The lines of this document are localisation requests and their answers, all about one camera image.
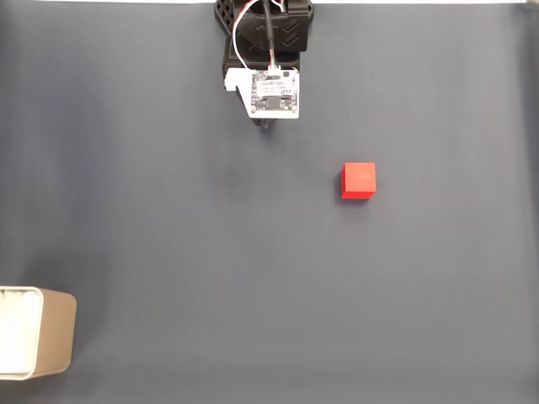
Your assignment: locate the red cube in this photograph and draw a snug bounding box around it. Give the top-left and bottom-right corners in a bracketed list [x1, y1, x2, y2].
[339, 162, 377, 200]

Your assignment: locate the beige white box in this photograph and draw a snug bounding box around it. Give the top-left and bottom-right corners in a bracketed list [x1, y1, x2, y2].
[0, 285, 78, 381]

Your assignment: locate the grey table mat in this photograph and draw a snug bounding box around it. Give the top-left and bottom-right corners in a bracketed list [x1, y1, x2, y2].
[0, 3, 539, 404]

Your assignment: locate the white camera board mount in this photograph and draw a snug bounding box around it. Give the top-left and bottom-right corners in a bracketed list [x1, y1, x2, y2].
[225, 66, 301, 120]

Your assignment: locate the white red servo cable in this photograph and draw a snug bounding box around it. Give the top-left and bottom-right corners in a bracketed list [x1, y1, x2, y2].
[232, 0, 287, 68]

